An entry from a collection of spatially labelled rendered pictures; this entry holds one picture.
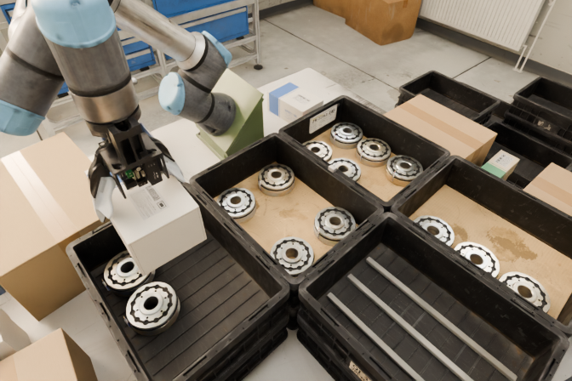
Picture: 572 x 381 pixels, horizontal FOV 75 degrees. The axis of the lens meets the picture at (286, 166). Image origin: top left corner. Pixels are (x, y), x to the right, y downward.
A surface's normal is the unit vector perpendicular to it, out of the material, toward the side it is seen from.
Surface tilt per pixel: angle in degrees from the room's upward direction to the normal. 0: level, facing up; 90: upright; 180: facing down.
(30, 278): 90
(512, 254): 0
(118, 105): 90
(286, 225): 0
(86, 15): 88
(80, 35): 88
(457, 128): 0
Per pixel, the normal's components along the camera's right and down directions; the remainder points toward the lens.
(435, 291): 0.00, -0.73
